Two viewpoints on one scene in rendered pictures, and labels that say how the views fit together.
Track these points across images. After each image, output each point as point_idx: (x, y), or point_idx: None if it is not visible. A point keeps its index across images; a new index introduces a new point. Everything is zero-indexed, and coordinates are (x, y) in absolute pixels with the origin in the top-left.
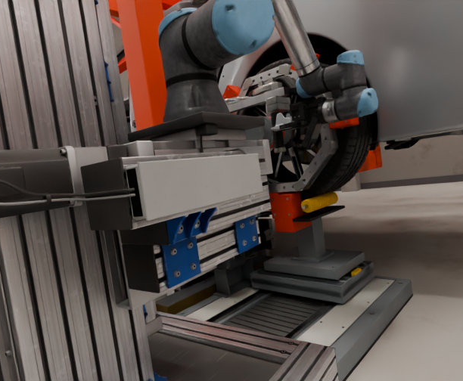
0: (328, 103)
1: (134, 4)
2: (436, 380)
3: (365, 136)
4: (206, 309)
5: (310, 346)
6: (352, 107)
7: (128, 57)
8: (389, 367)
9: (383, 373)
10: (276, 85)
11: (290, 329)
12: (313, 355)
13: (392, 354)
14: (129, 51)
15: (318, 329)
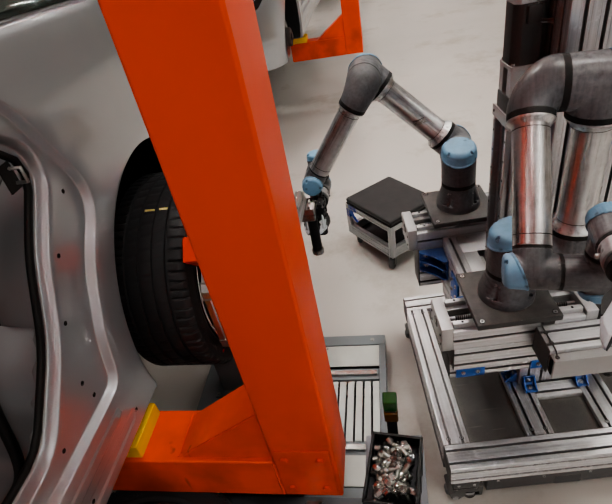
0: (326, 191)
1: (274, 104)
2: (340, 315)
3: None
4: (349, 475)
5: (409, 305)
6: (330, 188)
7: (288, 243)
8: (340, 333)
9: (347, 334)
10: (303, 194)
11: (341, 384)
12: (416, 301)
13: (325, 336)
14: (287, 227)
15: (338, 360)
